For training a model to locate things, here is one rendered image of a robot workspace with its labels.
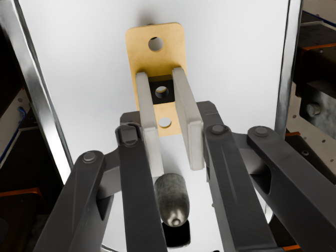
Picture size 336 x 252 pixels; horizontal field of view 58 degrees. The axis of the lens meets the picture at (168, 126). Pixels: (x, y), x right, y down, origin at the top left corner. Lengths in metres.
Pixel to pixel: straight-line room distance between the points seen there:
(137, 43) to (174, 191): 0.14
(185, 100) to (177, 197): 0.14
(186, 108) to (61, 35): 0.12
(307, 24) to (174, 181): 0.30
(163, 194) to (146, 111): 0.15
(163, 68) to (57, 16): 0.08
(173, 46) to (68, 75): 0.09
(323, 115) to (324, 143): 0.49
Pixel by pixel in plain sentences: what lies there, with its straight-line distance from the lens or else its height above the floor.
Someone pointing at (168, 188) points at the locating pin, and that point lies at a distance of 0.29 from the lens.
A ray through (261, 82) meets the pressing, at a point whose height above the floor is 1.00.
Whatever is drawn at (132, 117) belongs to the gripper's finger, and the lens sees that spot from 0.17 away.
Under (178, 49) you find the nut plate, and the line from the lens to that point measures 0.21.
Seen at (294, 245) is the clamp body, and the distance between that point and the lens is 0.60.
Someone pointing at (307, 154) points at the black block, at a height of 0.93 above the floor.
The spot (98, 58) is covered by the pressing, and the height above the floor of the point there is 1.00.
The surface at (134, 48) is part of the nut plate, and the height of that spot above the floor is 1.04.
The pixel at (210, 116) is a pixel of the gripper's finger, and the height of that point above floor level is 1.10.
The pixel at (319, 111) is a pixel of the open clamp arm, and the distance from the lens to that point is 0.30.
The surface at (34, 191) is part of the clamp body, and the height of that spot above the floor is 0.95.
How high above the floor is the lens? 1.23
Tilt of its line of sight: 58 degrees down
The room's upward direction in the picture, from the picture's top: 168 degrees clockwise
